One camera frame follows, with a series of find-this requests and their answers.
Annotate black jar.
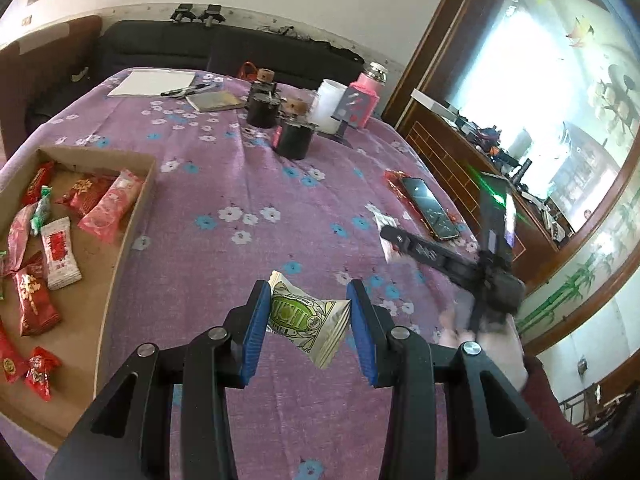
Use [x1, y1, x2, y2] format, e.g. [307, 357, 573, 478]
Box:
[272, 122, 317, 161]
[246, 91, 281, 129]

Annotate person's right forearm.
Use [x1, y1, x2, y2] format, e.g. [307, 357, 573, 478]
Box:
[520, 355, 608, 480]

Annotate pink thermos bottle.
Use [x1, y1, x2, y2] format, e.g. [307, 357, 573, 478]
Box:
[345, 61, 390, 129]

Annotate person's right hand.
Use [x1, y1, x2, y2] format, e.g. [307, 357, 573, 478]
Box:
[439, 305, 530, 393]

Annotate green twist-wrapped candy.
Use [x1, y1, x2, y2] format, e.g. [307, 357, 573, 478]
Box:
[29, 186, 53, 236]

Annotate red foil packet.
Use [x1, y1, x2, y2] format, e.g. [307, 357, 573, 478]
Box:
[384, 170, 463, 243]

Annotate cork stoppered glass bottle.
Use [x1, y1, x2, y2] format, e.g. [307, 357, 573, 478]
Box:
[280, 97, 318, 128]
[250, 68, 278, 96]

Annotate dark red snack packet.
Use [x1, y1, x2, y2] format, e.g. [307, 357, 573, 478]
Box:
[0, 320, 30, 383]

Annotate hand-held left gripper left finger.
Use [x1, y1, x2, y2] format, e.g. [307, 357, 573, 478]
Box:
[44, 280, 273, 480]

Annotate black smartphone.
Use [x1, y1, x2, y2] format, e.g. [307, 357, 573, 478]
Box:
[402, 176, 461, 242]

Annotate slim red snack packet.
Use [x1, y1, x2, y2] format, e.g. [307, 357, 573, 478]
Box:
[20, 161, 55, 206]

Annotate wooden cabinet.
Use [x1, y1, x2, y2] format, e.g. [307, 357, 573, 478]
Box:
[382, 0, 640, 311]

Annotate red twist-wrapped candy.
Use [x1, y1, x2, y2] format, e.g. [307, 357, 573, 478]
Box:
[25, 346, 63, 402]

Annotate small white packet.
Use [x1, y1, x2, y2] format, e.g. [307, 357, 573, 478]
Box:
[372, 210, 403, 263]

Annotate black sofa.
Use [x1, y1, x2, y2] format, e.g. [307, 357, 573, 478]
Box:
[95, 20, 366, 91]

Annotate cardboard box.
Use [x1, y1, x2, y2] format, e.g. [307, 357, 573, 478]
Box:
[0, 146, 157, 448]

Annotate black phone stand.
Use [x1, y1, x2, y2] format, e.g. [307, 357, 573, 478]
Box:
[320, 105, 361, 148]

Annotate translucent pink snack packet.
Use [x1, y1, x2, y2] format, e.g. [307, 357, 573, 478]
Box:
[2, 203, 38, 277]

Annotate red packet gold print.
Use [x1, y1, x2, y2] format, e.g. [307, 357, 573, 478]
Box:
[12, 252, 62, 337]

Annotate white flat box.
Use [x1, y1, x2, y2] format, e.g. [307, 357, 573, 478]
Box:
[411, 89, 460, 120]

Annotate purple floral tablecloth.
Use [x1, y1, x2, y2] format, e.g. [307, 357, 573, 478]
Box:
[0, 67, 526, 480]

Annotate white paper sheet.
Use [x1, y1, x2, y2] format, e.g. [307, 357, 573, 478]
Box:
[106, 70, 197, 97]

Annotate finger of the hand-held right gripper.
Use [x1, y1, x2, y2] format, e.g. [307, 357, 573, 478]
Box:
[379, 224, 427, 260]

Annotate grey notebook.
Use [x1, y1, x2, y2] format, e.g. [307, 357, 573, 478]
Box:
[186, 91, 247, 113]

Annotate black pen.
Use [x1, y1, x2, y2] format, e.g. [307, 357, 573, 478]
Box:
[161, 84, 217, 98]

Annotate white packet red label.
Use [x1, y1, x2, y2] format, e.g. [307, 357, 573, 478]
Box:
[40, 216, 82, 291]

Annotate white green snack packet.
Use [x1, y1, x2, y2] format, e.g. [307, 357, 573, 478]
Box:
[265, 270, 353, 370]

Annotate red snack packet yellow print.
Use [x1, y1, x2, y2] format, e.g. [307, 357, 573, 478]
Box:
[55, 175, 116, 218]

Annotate white plastic cup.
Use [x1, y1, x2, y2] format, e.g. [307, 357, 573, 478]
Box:
[311, 79, 348, 134]

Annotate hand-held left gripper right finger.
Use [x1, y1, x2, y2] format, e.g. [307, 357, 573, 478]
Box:
[346, 280, 573, 480]

